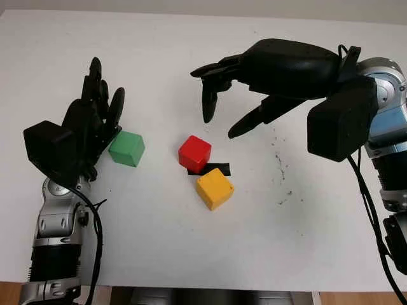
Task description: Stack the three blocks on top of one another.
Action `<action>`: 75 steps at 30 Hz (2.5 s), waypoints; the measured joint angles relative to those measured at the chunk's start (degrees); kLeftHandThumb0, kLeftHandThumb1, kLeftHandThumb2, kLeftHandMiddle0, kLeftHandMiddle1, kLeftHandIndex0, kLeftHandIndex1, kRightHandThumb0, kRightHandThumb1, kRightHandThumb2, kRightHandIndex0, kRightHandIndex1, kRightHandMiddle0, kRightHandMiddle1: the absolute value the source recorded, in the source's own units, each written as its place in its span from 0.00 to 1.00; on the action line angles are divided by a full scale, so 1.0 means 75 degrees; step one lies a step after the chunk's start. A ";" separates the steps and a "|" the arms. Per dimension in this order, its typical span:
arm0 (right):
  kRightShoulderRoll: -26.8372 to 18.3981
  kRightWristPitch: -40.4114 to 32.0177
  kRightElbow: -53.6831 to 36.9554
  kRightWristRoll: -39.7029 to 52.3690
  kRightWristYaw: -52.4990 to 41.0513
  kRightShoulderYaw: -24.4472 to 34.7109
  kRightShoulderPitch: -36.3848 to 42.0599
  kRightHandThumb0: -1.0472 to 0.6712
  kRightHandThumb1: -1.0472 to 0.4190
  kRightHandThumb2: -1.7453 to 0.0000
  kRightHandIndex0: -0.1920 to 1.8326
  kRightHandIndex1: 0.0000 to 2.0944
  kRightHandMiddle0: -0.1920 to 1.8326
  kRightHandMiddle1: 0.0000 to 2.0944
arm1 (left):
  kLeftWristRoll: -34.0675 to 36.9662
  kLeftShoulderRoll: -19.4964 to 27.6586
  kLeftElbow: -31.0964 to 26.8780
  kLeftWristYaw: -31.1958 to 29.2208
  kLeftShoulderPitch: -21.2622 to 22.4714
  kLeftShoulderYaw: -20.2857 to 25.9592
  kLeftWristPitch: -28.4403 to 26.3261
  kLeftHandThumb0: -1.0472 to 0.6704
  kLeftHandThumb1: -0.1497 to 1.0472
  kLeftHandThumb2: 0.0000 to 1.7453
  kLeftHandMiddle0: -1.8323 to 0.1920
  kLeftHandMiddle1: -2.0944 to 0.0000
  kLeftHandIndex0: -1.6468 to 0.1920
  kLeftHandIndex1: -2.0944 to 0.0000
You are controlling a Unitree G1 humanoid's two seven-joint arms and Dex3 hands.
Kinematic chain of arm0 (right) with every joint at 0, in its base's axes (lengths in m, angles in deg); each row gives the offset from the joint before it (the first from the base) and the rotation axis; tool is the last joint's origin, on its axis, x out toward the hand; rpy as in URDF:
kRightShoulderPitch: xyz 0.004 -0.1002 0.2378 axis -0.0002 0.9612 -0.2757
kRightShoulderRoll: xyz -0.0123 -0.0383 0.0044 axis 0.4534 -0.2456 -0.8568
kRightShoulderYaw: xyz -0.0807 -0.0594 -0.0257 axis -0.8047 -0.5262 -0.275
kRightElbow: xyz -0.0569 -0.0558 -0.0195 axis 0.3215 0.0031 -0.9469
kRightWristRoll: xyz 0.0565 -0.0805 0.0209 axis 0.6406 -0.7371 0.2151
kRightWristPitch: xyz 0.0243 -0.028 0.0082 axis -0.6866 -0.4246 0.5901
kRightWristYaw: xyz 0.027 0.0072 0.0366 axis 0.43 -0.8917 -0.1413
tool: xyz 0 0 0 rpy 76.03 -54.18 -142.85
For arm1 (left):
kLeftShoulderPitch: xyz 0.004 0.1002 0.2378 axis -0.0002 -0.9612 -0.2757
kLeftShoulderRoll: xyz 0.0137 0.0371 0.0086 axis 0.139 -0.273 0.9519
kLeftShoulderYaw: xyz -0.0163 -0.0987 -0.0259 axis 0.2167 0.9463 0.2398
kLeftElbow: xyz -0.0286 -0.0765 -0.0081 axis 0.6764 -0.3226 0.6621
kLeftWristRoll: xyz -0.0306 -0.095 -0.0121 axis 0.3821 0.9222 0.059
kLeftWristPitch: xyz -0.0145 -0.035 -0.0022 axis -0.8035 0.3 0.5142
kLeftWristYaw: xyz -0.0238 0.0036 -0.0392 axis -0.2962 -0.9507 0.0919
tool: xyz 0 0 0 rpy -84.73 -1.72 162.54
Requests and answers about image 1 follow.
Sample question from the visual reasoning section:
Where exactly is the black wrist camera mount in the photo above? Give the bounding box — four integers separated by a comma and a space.
22, 120, 85, 186
306, 77, 378, 163

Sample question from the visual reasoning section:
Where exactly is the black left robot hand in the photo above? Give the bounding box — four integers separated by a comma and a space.
61, 57, 126, 180

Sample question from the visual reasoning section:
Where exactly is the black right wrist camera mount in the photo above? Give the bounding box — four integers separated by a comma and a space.
306, 77, 378, 163

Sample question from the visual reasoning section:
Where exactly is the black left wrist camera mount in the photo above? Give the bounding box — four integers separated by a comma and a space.
22, 120, 85, 186

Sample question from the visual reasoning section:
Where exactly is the dark grey robot torso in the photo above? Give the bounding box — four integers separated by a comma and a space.
110, 285, 315, 305

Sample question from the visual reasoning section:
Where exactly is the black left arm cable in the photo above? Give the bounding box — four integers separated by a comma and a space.
67, 186, 108, 305

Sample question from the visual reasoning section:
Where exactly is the black tape strip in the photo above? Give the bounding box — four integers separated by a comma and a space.
186, 162, 231, 177

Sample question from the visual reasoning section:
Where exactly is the red wooden block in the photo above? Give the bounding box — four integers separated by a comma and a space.
177, 135, 213, 174

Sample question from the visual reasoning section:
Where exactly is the yellow wooden block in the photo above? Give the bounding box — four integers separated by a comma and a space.
195, 167, 235, 212

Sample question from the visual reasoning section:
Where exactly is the green wooden block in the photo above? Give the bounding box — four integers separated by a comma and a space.
108, 131, 146, 168

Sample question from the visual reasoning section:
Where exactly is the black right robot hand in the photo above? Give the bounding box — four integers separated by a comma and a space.
190, 38, 343, 140

